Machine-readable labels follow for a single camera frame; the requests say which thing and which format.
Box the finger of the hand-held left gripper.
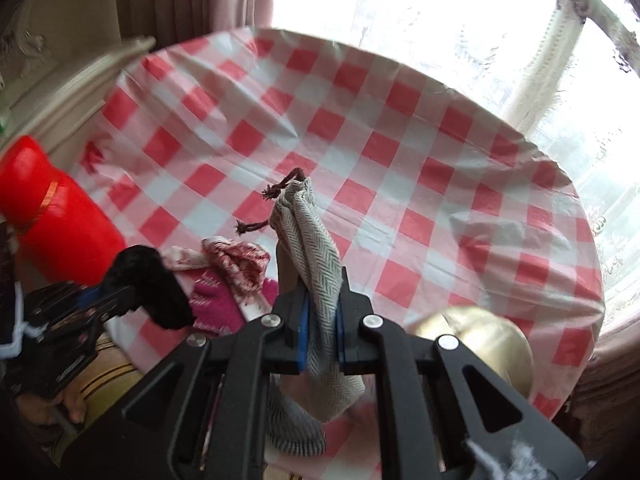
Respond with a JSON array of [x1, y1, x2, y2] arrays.
[[75, 282, 143, 319]]

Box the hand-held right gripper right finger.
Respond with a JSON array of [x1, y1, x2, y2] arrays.
[[335, 266, 587, 480]]

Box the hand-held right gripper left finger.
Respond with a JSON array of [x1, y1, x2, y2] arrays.
[[64, 291, 309, 480]]

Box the black fuzzy cloth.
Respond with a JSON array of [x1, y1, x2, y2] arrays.
[[102, 245, 197, 332]]

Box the herringbone drawstring pouch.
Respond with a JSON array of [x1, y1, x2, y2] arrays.
[[235, 167, 367, 458]]

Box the person's left hand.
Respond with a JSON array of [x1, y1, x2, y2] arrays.
[[15, 385, 89, 432]]

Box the yellow striped cloth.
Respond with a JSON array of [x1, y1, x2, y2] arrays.
[[65, 335, 152, 432]]

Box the red white patterned cloth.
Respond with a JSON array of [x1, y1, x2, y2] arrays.
[[160, 236, 272, 307]]

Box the pink patterned cloth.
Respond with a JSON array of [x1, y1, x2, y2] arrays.
[[179, 266, 281, 337]]

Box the golden round object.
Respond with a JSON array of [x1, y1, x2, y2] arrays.
[[412, 305, 534, 402]]

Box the red white checked tablecloth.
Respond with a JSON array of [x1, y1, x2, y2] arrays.
[[70, 27, 607, 422]]

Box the white yarn tuft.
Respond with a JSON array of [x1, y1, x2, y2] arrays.
[[465, 437, 547, 480]]

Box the cream carved furniture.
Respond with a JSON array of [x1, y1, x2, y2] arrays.
[[0, 0, 157, 163]]

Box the mauve curtain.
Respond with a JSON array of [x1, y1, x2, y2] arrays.
[[114, 0, 279, 57]]

